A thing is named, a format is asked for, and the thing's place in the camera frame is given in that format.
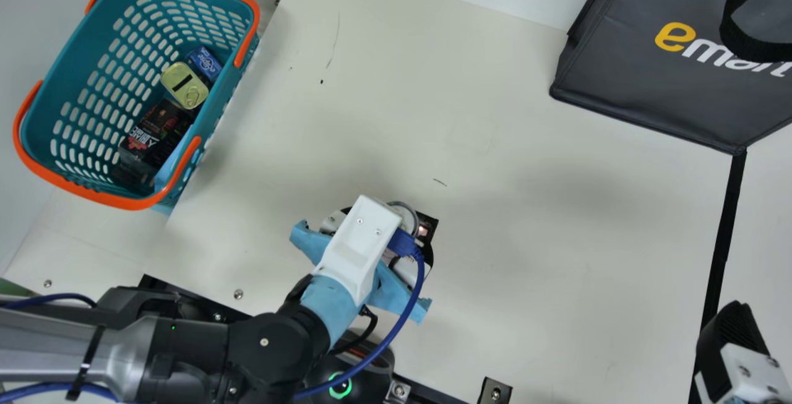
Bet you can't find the rectangular tin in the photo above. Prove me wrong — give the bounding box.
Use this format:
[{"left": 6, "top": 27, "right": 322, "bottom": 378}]
[{"left": 160, "top": 45, "right": 223, "bottom": 111}]

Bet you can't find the teal shopping basket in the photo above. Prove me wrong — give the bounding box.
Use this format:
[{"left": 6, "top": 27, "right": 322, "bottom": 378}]
[{"left": 12, "top": 0, "right": 262, "bottom": 213}]

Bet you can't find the small square scanner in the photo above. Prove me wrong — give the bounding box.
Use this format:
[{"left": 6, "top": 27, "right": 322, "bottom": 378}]
[{"left": 399, "top": 209, "right": 441, "bottom": 269}]

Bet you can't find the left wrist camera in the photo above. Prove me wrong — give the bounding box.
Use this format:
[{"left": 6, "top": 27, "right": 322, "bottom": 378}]
[{"left": 312, "top": 195, "right": 404, "bottom": 306}]

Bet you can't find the dark grey bag with straps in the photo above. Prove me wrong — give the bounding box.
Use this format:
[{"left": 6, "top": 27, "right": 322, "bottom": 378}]
[{"left": 549, "top": 0, "right": 792, "bottom": 156}]

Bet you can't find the black device with green light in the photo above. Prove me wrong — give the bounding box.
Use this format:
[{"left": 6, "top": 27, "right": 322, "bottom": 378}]
[{"left": 306, "top": 355, "right": 397, "bottom": 404}]

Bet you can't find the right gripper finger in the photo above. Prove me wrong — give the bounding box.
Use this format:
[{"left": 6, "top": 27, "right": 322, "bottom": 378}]
[{"left": 694, "top": 301, "right": 785, "bottom": 404}]

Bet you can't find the dark coffee bottle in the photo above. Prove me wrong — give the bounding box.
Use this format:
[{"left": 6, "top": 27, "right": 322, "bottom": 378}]
[{"left": 110, "top": 100, "right": 194, "bottom": 189}]

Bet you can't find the blue cable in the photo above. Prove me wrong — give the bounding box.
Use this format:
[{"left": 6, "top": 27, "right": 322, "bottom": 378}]
[
  {"left": 0, "top": 293, "right": 98, "bottom": 313},
  {"left": 0, "top": 382, "right": 127, "bottom": 404},
  {"left": 291, "top": 231, "right": 428, "bottom": 402}
]

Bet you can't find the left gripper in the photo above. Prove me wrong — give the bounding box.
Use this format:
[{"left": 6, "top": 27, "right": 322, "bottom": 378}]
[{"left": 290, "top": 206, "right": 434, "bottom": 348}]

